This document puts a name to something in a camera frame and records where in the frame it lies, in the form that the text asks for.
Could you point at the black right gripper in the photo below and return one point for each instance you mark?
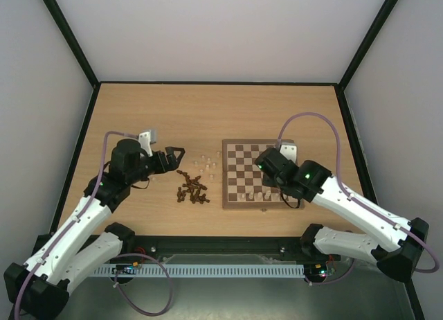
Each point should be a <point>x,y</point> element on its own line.
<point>264,164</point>

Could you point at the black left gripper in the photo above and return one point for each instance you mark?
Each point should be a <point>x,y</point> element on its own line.
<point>174,164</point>

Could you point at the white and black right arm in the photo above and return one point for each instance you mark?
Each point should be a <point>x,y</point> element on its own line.
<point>392,243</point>

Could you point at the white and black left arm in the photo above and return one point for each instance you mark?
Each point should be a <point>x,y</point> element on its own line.
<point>41,287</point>

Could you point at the pile of dark chess pieces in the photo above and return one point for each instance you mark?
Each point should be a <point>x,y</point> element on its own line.
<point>192,189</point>

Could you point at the wooden chessboard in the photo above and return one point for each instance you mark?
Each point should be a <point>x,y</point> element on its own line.
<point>242,176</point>

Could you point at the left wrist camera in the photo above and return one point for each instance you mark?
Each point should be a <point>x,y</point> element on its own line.
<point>146,139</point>

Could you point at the black enclosure frame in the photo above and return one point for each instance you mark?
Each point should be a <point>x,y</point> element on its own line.
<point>209,245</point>

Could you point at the light blue cable duct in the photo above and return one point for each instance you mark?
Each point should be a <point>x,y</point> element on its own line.
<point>201,271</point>

